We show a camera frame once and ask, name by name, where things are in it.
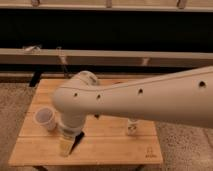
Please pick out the white plastic cup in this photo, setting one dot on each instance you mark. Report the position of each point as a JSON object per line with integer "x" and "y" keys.
{"x": 45, "y": 117}

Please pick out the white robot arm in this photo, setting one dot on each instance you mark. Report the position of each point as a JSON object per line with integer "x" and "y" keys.
{"x": 182, "y": 98}

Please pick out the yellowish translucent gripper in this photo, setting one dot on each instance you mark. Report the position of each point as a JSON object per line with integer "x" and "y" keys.
{"x": 65, "y": 145}

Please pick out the small white bottle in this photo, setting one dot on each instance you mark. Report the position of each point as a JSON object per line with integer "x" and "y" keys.
{"x": 132, "y": 126}

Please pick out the small wooden table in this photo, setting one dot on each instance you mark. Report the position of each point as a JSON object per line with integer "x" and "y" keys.
{"x": 105, "y": 141}

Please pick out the black smartphone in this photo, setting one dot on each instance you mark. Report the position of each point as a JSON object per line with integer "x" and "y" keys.
{"x": 77, "y": 141}

